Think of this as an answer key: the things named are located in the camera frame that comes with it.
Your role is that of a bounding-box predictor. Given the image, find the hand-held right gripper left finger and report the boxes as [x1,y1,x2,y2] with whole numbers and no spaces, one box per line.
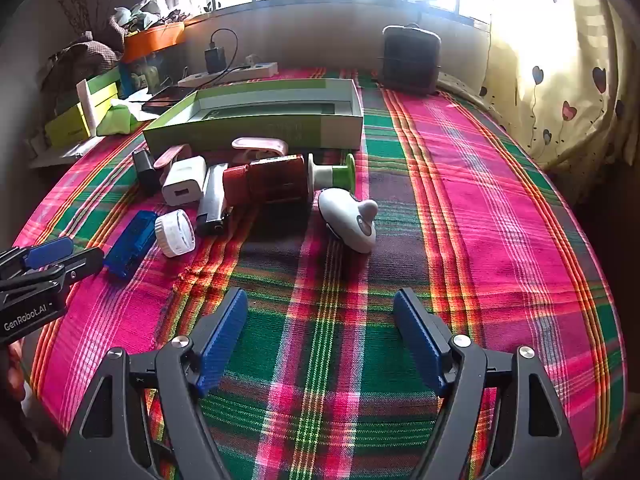
[59,287,249,480]

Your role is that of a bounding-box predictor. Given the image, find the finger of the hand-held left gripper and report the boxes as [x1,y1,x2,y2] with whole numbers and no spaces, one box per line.
[0,237,73,281]
[30,247,106,287]

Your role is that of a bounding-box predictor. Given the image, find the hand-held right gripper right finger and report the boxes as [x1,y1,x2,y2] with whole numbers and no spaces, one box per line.
[393,287,583,480]

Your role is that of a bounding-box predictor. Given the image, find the small black rectangular device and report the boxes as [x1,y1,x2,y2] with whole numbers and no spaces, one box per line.
[132,149,162,197]

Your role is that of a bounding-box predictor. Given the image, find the pink hair clip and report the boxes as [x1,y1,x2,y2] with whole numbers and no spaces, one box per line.
[153,143,193,171]
[231,136,289,157]

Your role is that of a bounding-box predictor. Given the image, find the green cardboard box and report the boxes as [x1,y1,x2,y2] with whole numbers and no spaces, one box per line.
[142,78,364,156]

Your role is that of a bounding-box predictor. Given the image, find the blue transparent electronic module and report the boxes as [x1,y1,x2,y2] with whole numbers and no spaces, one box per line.
[103,210,158,279]

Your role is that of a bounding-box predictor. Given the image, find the white round jar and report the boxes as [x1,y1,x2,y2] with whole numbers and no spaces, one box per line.
[154,209,196,259]

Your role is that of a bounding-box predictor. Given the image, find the white charger adapter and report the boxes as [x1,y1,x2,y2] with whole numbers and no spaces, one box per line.
[161,156,208,207]

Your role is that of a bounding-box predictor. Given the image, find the yellow cardboard box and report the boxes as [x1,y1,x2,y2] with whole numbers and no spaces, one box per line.
[44,82,119,150]

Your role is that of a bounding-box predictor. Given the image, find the grey black handheld device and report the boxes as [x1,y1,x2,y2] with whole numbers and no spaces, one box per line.
[195,162,231,237]

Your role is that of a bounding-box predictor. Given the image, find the pink green plaid blanket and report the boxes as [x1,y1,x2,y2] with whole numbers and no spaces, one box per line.
[15,65,628,480]

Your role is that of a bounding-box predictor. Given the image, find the white panda massager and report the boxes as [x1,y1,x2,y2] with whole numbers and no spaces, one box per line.
[318,187,379,255]

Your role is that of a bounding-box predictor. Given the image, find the green cloth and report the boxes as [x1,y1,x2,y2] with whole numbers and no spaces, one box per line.
[95,99,146,137]

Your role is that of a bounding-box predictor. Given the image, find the white tube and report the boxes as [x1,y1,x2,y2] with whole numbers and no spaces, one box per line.
[76,80,98,138]

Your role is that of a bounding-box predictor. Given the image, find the white paper sheet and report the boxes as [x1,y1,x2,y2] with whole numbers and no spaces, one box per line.
[112,91,161,123]

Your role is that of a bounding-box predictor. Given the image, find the green storage box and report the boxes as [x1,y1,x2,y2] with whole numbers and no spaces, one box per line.
[85,67,123,93]

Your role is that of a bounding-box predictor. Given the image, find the black smartphone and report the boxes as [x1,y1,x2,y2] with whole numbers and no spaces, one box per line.
[141,86,198,113]

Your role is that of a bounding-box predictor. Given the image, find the brown cloth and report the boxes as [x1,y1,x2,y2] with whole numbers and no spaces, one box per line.
[40,30,126,101]

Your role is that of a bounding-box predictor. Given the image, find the clear plastic container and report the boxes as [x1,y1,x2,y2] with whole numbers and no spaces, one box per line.
[120,52,188,96]

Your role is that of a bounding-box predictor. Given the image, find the orange plastic tray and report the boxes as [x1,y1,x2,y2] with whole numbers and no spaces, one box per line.
[122,22,186,63]

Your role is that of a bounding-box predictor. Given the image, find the pale clutter pile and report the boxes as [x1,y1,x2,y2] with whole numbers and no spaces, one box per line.
[112,0,186,33]

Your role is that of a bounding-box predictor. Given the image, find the white power strip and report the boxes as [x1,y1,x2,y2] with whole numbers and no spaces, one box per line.
[177,61,278,87]

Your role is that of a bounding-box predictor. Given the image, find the black space heater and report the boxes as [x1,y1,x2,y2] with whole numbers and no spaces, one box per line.
[380,24,442,95]

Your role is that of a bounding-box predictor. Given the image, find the cream heart print curtain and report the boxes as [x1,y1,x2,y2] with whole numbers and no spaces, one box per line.
[480,0,640,171]

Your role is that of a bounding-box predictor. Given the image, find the black charger cable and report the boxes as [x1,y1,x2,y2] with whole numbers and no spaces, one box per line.
[197,28,241,88]

